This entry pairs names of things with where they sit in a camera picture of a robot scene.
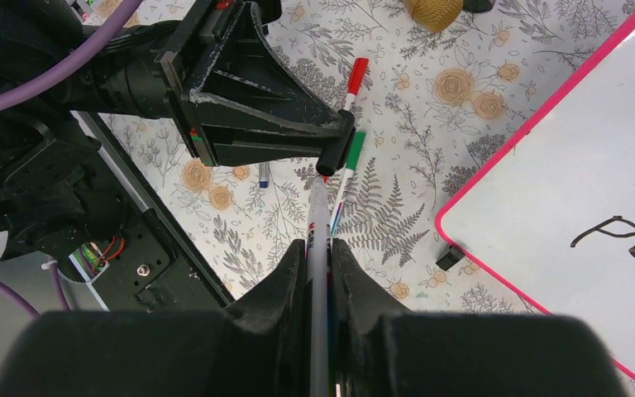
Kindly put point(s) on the blue capped marker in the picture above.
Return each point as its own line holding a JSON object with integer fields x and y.
{"x": 264, "y": 175}

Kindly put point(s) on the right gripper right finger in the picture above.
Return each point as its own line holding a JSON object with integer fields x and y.
{"x": 390, "y": 350}

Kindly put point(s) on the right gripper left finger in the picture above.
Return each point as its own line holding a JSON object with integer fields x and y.
{"x": 253, "y": 347}

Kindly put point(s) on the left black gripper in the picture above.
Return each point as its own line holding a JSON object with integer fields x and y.
{"x": 233, "y": 100}

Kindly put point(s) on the floral patterned table mat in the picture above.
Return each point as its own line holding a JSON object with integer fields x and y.
{"x": 434, "y": 106}

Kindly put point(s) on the black capped marker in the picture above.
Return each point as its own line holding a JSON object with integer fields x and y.
{"x": 317, "y": 267}

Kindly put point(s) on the green capped marker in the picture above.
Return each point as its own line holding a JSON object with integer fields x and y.
{"x": 350, "y": 168}

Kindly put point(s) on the red capped marker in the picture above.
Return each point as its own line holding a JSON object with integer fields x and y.
{"x": 354, "y": 81}

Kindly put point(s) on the pink framed whiteboard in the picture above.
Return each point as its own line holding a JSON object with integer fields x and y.
{"x": 552, "y": 213}

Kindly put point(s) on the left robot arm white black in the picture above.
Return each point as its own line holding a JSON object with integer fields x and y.
{"x": 51, "y": 66}

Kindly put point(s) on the black marker cap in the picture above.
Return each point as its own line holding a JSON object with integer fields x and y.
{"x": 334, "y": 154}

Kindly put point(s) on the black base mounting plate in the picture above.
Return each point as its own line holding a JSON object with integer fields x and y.
{"x": 154, "y": 266}

